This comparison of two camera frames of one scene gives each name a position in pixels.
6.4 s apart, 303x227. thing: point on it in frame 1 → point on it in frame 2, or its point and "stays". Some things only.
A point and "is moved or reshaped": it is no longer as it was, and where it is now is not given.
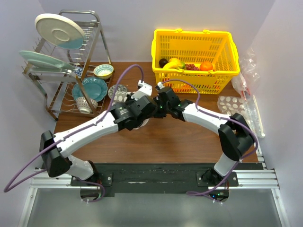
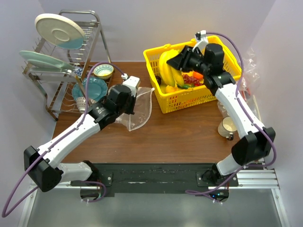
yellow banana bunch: x=175 y=63 is moved or reshaped
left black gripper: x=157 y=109 → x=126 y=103
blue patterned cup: x=83 y=106 stays
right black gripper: x=159 y=98 → x=182 y=60
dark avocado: x=162 y=62 → x=158 y=79
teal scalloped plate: x=95 y=88 stays
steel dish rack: x=73 y=82 stays
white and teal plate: x=60 y=30 stays
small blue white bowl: x=78 y=70 stays
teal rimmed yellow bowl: x=103 y=71 stays
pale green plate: x=40 y=61 stays
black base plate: x=161 y=178 stays
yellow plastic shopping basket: x=194 y=47 is moved or reshaped
